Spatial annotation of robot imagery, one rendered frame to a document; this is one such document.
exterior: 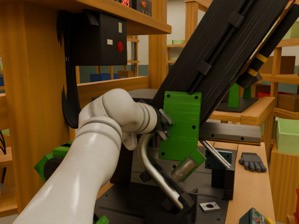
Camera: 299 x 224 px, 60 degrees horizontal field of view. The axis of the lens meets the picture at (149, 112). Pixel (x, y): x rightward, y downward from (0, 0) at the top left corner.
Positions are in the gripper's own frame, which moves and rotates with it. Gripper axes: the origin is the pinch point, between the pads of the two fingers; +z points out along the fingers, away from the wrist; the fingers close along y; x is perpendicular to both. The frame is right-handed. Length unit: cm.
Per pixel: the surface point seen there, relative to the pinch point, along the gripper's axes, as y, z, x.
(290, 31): 48, 288, -143
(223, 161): -20.3, 19.0, -4.6
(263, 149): -29, 79, -18
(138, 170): -6.3, 5.0, 16.8
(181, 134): -6.4, 2.9, -2.1
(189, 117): -4.1, 2.8, -7.1
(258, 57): -0.8, 18.3, -35.8
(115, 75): 301, 520, 131
